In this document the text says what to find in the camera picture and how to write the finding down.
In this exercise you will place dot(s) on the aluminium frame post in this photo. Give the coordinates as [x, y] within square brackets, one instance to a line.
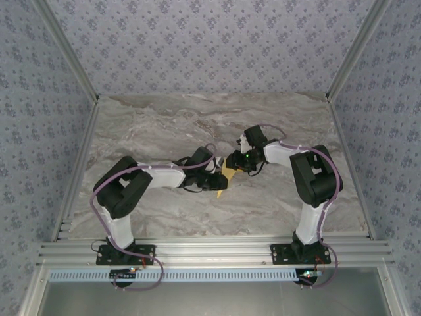
[65, 52]
[358, 49]

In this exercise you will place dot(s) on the grey metal sheet panel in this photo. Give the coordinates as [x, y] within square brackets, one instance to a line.
[213, 299]

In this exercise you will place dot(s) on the left small controller board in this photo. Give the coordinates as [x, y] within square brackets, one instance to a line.
[123, 274]

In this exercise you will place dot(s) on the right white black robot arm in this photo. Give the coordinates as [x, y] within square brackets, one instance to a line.
[315, 177]

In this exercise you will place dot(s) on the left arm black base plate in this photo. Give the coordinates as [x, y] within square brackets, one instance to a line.
[148, 251]

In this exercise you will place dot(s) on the aluminium side rail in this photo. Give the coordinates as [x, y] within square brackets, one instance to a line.
[352, 168]
[77, 168]

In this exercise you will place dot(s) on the right aluminium frame post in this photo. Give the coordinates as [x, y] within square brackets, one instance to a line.
[358, 49]

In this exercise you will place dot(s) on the left aluminium side rail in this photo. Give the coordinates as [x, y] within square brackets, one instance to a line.
[77, 168]

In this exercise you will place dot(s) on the right small controller board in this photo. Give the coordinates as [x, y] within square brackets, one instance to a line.
[307, 274]

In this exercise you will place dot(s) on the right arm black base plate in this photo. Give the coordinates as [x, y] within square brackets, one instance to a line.
[279, 253]

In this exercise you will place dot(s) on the right aluminium side rail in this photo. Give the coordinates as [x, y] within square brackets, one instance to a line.
[352, 168]

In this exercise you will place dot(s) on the left aluminium frame post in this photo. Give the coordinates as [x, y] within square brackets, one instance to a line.
[65, 52]

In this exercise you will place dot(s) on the small controller board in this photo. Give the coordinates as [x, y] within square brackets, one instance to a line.
[307, 274]
[123, 274]

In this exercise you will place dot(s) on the yellow paper sheet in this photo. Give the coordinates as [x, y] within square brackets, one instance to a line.
[228, 171]

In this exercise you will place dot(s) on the aluminium mounting beam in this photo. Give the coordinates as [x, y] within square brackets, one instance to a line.
[213, 251]

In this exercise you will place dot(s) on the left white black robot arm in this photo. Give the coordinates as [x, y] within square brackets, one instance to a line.
[123, 191]

